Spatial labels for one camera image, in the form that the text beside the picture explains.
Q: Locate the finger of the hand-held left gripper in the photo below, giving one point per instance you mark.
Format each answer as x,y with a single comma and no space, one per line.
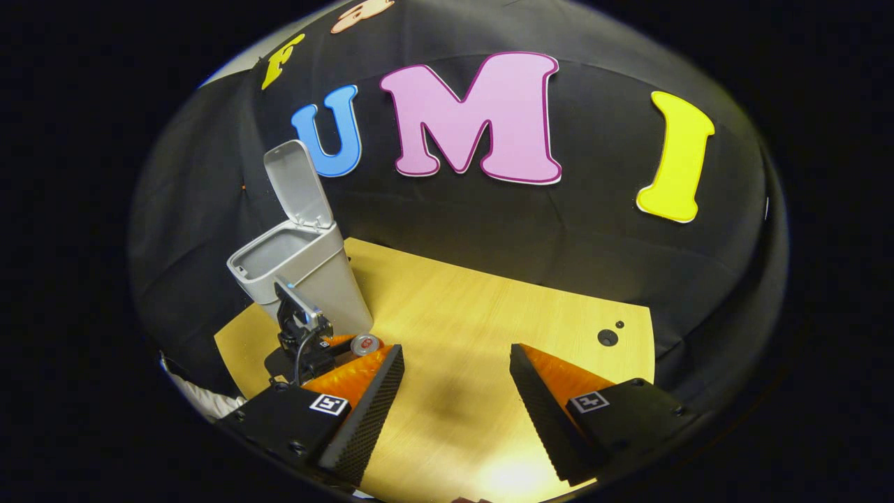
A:
339,341

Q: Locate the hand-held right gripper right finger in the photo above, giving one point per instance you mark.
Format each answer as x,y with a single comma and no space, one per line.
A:
541,419

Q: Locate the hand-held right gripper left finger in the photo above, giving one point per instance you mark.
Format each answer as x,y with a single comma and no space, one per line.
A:
367,419

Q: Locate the red pop can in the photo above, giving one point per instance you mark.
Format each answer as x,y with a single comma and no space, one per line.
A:
366,344

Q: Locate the white desktop garbage bin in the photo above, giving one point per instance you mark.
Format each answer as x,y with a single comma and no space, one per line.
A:
321,279

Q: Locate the wooden desktop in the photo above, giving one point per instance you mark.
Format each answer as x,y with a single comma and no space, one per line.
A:
475,314

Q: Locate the black backdrop cloth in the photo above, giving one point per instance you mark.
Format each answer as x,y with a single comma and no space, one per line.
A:
524,230

